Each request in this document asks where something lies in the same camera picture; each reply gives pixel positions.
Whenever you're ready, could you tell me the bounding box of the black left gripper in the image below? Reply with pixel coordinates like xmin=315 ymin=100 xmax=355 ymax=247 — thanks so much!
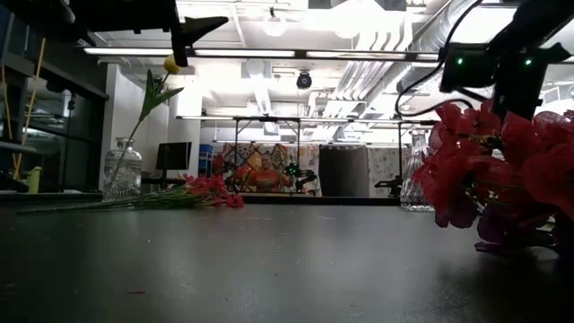
xmin=71 ymin=0 xmax=230 ymax=68

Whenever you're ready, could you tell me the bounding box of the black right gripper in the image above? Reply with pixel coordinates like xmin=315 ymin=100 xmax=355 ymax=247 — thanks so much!
xmin=491 ymin=42 xmax=573 ymax=121

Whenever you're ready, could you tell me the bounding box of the yellow artificial tulip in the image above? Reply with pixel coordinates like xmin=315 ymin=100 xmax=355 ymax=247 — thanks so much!
xmin=110 ymin=54 xmax=185 ymax=185

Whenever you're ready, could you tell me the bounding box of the red artificial flower bunch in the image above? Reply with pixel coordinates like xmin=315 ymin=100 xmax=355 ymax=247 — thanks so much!
xmin=17 ymin=173 xmax=246 ymax=214
xmin=411 ymin=100 xmax=574 ymax=252

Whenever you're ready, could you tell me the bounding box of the purple artificial flower bunch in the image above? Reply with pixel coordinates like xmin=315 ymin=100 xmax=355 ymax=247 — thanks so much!
xmin=474 ymin=210 xmax=574 ymax=255

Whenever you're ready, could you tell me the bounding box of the tall fluted clear glass vase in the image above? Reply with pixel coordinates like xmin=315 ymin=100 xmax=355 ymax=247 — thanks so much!
xmin=400 ymin=129 xmax=435 ymax=213

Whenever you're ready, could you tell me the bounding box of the round clear glass vase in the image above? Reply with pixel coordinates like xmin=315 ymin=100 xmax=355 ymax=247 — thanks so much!
xmin=101 ymin=137 xmax=144 ymax=202

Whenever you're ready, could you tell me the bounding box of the white LED light bar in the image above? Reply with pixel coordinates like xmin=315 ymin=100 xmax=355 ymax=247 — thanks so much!
xmin=83 ymin=46 xmax=443 ymax=63

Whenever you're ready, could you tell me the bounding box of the round white ceiling lamp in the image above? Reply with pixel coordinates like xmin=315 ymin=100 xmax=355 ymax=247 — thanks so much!
xmin=262 ymin=6 xmax=288 ymax=38

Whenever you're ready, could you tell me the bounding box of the black computer monitor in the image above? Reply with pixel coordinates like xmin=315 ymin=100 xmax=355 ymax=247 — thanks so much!
xmin=155 ymin=141 xmax=193 ymax=171

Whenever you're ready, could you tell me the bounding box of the blue plastic bin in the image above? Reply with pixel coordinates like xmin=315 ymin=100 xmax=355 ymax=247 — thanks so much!
xmin=198 ymin=143 xmax=214 ymax=177

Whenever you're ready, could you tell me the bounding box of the colourful patterned cloth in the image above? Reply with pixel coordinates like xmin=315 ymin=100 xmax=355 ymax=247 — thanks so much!
xmin=213 ymin=142 xmax=322 ymax=197

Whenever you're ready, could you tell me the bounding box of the person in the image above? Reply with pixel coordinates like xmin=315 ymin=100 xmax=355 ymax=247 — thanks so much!
xmin=246 ymin=152 xmax=291 ymax=194

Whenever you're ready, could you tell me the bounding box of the white floral cloth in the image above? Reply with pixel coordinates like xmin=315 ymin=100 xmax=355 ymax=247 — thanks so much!
xmin=368 ymin=146 xmax=404 ymax=198

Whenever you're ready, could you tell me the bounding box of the dark grey curtain panel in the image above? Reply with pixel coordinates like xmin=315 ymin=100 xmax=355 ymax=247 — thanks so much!
xmin=318 ymin=145 xmax=370 ymax=198

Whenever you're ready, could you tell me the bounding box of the yellow-green plastic bottle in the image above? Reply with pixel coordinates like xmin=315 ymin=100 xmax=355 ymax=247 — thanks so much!
xmin=25 ymin=165 xmax=43 ymax=195

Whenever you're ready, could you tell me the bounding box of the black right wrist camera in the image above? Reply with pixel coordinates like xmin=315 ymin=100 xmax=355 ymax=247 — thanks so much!
xmin=439 ymin=42 xmax=499 ymax=94

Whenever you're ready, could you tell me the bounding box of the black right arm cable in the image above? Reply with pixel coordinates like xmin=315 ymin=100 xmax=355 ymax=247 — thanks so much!
xmin=394 ymin=0 xmax=485 ymax=118

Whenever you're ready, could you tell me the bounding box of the silver ventilation duct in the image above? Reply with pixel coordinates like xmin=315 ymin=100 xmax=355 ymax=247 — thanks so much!
xmin=396 ymin=0 xmax=490 ymax=93

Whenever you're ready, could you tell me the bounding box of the black hanging dome camera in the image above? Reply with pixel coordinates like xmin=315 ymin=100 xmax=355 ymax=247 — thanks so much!
xmin=295 ymin=70 xmax=314 ymax=91

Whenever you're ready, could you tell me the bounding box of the yellow cord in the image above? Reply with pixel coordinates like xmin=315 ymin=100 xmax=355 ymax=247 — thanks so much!
xmin=12 ymin=38 xmax=47 ymax=180
xmin=1 ymin=66 xmax=14 ymax=141

